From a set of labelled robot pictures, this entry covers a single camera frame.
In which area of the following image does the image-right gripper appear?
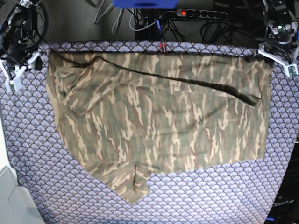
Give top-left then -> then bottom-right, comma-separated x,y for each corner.
258,20 -> 299,76

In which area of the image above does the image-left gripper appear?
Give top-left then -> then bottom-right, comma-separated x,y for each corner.
0,32 -> 43,91

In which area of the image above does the camouflage T-shirt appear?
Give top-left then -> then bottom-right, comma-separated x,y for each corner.
46,52 -> 272,203

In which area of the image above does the image-left robot arm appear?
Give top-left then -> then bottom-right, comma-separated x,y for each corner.
0,0 -> 49,91

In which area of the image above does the image-right robot arm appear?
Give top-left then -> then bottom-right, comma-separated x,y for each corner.
257,0 -> 299,77

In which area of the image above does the black power strip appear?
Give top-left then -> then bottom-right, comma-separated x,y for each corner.
176,8 -> 229,21

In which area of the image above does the blue fan-pattern table cloth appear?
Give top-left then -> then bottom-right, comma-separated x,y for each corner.
0,41 -> 299,224

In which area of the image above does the red black table clamp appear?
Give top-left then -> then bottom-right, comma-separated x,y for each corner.
159,42 -> 168,54

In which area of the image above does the white plastic bin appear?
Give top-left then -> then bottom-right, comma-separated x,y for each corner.
0,112 -> 45,224

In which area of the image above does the black OpenArm box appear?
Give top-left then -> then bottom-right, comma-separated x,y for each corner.
265,143 -> 299,224

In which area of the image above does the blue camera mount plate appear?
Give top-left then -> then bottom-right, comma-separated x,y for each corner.
113,0 -> 178,9

